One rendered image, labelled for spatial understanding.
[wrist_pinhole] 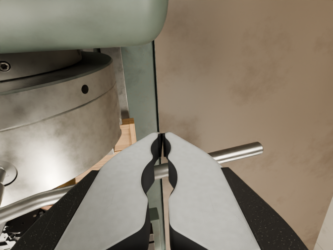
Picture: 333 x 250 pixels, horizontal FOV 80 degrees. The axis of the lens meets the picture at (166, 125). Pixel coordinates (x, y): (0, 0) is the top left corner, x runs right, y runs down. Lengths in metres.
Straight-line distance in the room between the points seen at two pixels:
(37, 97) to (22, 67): 0.05
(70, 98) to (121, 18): 0.12
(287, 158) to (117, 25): 2.39
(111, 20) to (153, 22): 0.03
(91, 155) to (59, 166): 0.04
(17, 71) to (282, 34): 1.73
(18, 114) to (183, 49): 1.33
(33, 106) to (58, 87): 0.03
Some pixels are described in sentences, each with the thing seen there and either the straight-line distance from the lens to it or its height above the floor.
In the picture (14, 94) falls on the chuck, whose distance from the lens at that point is 0.23.
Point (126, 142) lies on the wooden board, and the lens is 0.63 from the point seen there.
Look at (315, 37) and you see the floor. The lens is 2.04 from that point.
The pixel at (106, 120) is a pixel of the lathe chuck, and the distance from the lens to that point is 0.30.
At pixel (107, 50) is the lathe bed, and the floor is 0.86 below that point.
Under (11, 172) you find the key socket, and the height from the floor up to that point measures 1.23.
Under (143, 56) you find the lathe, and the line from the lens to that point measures 0.89.
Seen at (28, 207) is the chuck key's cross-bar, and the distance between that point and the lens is 0.20.
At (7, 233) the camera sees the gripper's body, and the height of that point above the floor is 1.11.
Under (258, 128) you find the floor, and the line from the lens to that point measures 2.03.
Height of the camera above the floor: 1.42
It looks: 60 degrees down
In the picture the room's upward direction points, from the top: 157 degrees clockwise
